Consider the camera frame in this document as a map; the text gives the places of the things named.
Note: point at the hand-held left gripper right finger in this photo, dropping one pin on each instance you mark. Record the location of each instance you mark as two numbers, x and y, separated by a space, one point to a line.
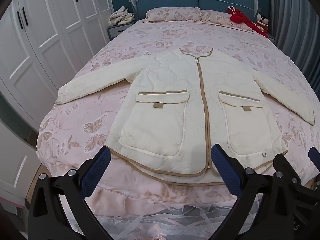
223 171

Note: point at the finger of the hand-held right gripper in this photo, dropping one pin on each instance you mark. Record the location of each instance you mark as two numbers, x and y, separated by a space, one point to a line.
314 155
285 173

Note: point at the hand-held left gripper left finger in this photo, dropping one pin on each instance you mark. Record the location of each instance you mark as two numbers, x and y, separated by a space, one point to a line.
100 170

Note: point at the cream quilted zip jacket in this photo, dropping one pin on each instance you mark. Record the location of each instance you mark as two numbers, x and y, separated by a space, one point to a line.
172 85

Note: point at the white lace bed skirt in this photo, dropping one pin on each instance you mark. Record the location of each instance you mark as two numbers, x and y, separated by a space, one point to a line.
160 220

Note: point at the white panelled door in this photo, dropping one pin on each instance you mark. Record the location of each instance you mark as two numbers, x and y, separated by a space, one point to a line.
17 162

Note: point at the grey nightstand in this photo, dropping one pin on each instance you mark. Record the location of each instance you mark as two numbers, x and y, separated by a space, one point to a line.
116 31

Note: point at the grey-blue curtain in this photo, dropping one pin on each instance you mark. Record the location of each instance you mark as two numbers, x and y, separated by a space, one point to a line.
292 17

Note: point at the plush toy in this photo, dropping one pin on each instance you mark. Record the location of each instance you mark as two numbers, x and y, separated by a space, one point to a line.
263 23

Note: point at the pink butterfly bedspread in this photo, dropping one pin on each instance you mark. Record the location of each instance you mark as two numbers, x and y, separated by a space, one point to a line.
155 37

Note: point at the white panelled wardrobe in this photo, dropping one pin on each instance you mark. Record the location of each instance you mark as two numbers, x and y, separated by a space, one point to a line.
50 35

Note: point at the red garment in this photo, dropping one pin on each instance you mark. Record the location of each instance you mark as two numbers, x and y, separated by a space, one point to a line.
241 18

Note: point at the pile of beige cloths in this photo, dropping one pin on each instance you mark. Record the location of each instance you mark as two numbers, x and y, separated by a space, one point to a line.
122 16

